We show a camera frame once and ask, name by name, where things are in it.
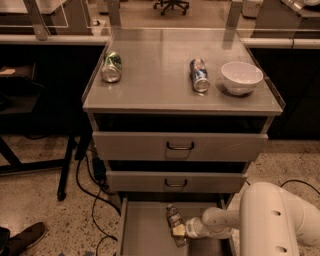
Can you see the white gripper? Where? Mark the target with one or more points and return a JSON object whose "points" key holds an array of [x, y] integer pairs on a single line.
{"points": [[193, 228]]}

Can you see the clear plastic water bottle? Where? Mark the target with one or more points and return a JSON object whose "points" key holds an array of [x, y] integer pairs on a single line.
{"points": [[174, 218]]}

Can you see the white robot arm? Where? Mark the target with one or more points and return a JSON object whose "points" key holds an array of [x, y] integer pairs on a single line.
{"points": [[271, 222]]}

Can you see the grey bottom drawer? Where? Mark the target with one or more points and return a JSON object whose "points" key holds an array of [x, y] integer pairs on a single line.
{"points": [[144, 231]]}

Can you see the grey drawer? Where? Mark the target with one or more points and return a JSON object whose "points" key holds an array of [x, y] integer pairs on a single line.
{"points": [[184, 182], [144, 231], [160, 146]]}

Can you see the grey middle drawer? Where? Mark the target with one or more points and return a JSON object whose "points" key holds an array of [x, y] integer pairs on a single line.
{"points": [[184, 182]]}

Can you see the grey top drawer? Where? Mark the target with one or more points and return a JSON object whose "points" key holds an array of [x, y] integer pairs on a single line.
{"points": [[160, 146]]}

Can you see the grey drawer cabinet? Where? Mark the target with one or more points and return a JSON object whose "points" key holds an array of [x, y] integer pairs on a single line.
{"points": [[155, 94]]}

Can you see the black power adapter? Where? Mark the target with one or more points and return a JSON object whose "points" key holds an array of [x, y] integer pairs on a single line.
{"points": [[99, 169]]}

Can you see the blue soda can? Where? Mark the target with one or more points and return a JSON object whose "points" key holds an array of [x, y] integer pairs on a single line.
{"points": [[199, 75]]}

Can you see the white bowl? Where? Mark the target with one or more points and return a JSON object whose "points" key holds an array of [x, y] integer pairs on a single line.
{"points": [[240, 78]]}

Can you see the dark shoe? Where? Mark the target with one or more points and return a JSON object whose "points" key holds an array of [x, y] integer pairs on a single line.
{"points": [[14, 246]]}

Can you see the green soda can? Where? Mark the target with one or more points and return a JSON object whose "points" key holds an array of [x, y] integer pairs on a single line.
{"points": [[111, 70]]}

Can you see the black office chair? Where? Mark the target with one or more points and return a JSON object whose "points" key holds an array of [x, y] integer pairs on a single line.
{"points": [[171, 4]]}

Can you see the black table frame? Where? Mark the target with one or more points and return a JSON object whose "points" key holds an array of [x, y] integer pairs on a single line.
{"points": [[15, 166]]}

